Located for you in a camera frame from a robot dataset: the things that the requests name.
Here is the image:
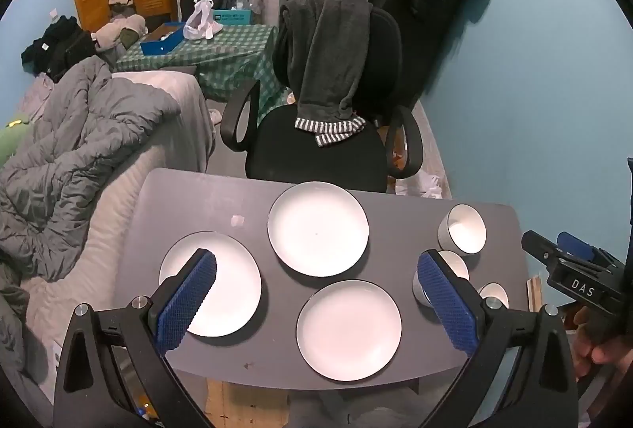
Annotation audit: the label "blue open box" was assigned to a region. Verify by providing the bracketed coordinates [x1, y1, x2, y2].
[140, 22, 186, 57]

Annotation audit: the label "white crumpled bag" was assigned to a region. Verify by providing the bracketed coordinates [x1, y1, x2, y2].
[396, 171, 446, 200]

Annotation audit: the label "beige fabric bundle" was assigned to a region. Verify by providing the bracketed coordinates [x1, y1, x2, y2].
[94, 15, 148, 53]

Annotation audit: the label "green pillow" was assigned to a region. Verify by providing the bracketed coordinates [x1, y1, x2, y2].
[0, 118, 30, 166]

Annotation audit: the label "person's right hand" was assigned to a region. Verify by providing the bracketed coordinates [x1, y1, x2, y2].
[574, 306, 633, 364]

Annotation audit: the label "medium white bowl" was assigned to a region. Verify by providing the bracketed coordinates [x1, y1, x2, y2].
[412, 250, 470, 307]

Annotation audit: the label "light wooden planks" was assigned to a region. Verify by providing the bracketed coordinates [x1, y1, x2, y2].
[527, 277, 544, 312]

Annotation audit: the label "grey garment with striped cuffs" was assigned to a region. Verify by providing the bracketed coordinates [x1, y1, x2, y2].
[286, 0, 374, 148]

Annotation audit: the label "bed with grey sheet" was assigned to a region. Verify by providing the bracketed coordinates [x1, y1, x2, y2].
[0, 72, 216, 414]

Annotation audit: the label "black clothes pile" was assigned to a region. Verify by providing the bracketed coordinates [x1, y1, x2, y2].
[21, 15, 97, 82]

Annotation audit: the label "black office chair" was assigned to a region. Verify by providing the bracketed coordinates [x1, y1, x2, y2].
[220, 5, 423, 194]

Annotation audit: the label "grey quilted duvet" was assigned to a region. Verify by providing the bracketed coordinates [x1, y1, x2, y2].
[0, 57, 181, 360]

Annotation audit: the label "large white bowl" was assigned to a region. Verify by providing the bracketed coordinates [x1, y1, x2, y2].
[438, 204, 487, 255]

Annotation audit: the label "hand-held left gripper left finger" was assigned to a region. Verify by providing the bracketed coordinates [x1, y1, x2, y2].
[52, 249, 217, 428]

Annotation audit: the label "green checked tablecloth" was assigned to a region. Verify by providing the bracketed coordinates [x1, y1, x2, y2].
[115, 23, 292, 114]

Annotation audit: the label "black hanging coats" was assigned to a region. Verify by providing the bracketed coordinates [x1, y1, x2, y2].
[330, 0, 489, 107]

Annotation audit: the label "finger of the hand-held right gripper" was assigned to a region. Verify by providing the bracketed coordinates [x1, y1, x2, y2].
[521, 231, 562, 266]
[557, 232, 619, 270]

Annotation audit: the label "teal cardboard box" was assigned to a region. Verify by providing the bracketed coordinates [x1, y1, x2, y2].
[214, 8, 254, 25]

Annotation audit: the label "white plate with dark rim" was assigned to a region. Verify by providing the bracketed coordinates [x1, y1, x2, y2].
[296, 280, 402, 382]
[267, 181, 370, 278]
[158, 231, 263, 339]

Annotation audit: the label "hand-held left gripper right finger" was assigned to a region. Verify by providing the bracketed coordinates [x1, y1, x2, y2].
[417, 250, 580, 428]

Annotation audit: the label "white plastic bag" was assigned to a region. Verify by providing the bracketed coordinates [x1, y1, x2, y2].
[183, 0, 224, 41]

